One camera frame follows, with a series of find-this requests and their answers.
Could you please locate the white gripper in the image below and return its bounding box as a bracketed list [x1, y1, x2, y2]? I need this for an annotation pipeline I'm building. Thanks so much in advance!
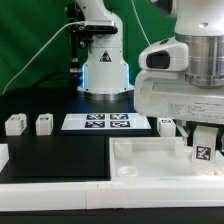
[134, 70, 224, 146]

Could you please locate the white plate with AprilTags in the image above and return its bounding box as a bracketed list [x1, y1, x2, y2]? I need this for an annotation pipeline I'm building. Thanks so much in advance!
[62, 113, 151, 131]

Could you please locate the white square tabletop part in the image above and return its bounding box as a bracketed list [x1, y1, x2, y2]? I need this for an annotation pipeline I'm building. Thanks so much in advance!
[109, 137, 224, 180]

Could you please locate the black cable on table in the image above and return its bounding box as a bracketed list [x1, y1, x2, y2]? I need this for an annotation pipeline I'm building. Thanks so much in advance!
[31, 71, 83, 89]

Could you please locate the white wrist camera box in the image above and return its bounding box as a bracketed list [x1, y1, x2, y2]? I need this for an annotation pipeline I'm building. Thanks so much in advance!
[138, 37, 189, 71]

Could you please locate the white camera cable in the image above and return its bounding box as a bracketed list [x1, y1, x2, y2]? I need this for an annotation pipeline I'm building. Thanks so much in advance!
[1, 20, 87, 96]

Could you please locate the white cable behind arm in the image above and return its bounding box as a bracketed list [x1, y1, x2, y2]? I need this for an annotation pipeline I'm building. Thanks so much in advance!
[130, 0, 152, 46]

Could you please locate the black camera on stand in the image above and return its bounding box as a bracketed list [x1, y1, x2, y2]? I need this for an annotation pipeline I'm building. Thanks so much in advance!
[65, 3, 119, 88]

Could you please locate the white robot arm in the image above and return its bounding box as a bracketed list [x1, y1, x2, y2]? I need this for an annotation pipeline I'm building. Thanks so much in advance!
[134, 0, 224, 145]

